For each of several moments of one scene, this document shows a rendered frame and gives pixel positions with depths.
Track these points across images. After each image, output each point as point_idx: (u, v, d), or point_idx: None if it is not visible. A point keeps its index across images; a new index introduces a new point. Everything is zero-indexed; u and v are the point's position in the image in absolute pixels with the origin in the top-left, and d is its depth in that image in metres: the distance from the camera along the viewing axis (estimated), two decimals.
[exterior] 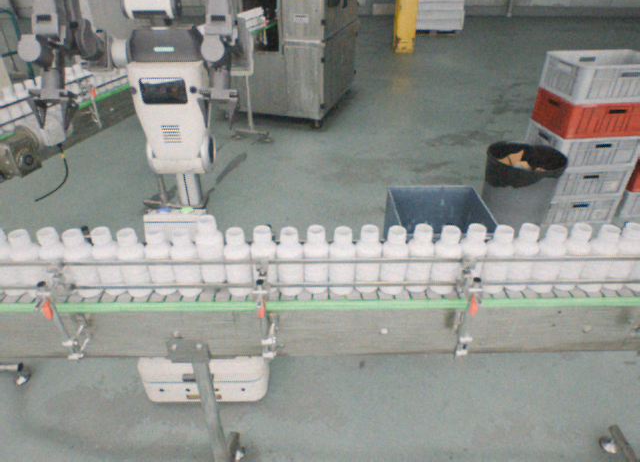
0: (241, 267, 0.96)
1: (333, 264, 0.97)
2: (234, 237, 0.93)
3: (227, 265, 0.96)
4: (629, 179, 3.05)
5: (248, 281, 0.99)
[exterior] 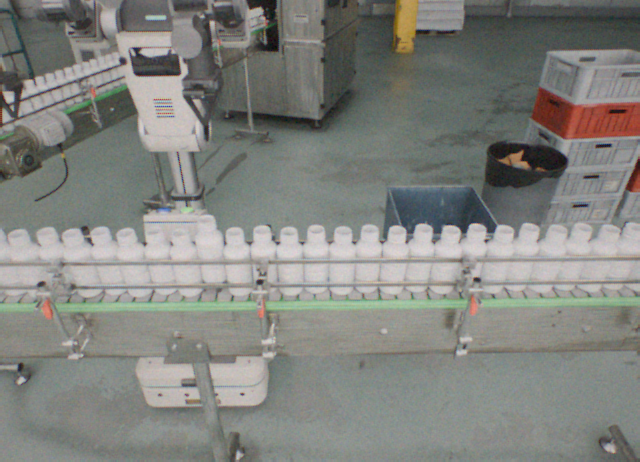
0: (241, 267, 0.96)
1: (333, 264, 0.97)
2: (234, 237, 0.93)
3: (227, 265, 0.96)
4: (629, 179, 3.05)
5: (248, 281, 0.99)
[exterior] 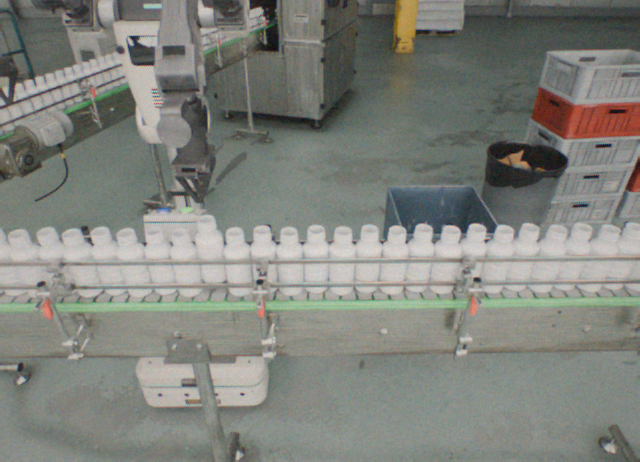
0: (241, 267, 0.96)
1: (333, 264, 0.97)
2: (234, 237, 0.93)
3: (227, 265, 0.96)
4: (629, 179, 3.05)
5: (248, 281, 0.99)
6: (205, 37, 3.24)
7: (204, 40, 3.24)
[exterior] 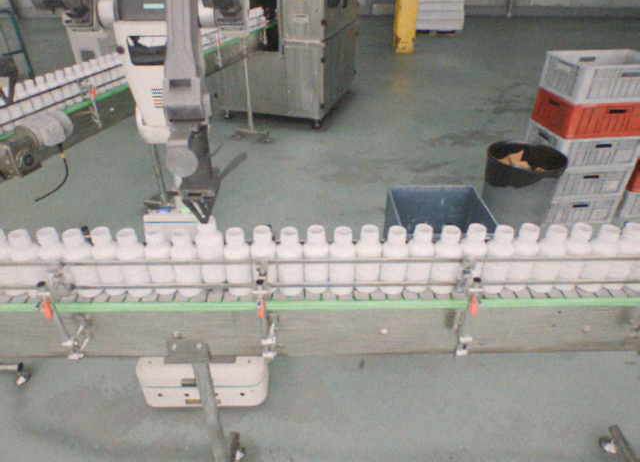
0: (241, 267, 0.96)
1: (333, 264, 0.97)
2: (234, 237, 0.93)
3: (227, 265, 0.96)
4: (629, 179, 3.05)
5: (248, 281, 0.99)
6: (205, 37, 3.24)
7: (204, 40, 3.24)
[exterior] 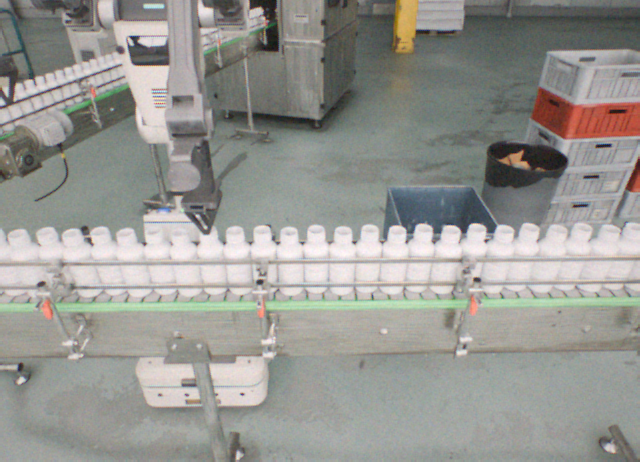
0: (239, 266, 0.96)
1: (333, 264, 0.97)
2: (233, 236, 0.93)
3: None
4: (629, 179, 3.05)
5: (247, 281, 0.99)
6: (205, 37, 3.24)
7: (204, 40, 3.24)
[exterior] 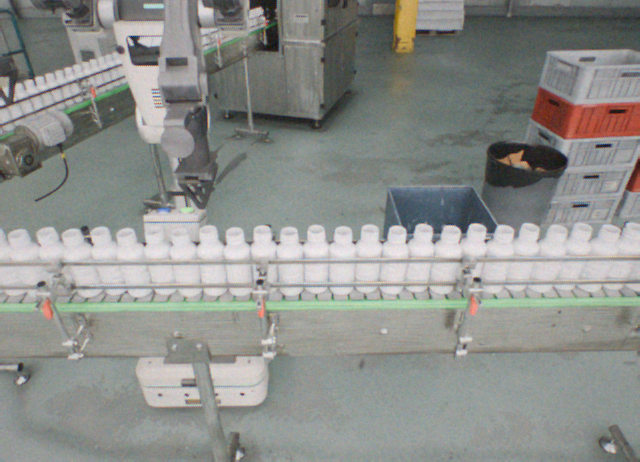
0: (241, 267, 0.96)
1: (333, 264, 0.97)
2: (234, 237, 0.93)
3: (227, 265, 0.96)
4: (629, 179, 3.05)
5: (248, 281, 0.99)
6: (205, 37, 3.24)
7: (204, 40, 3.24)
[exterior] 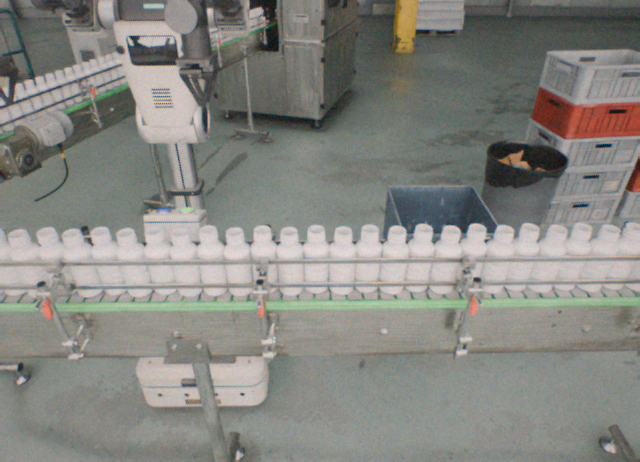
0: (241, 267, 0.96)
1: (333, 264, 0.97)
2: (234, 237, 0.93)
3: (227, 265, 0.96)
4: (629, 179, 3.05)
5: (248, 281, 0.99)
6: None
7: None
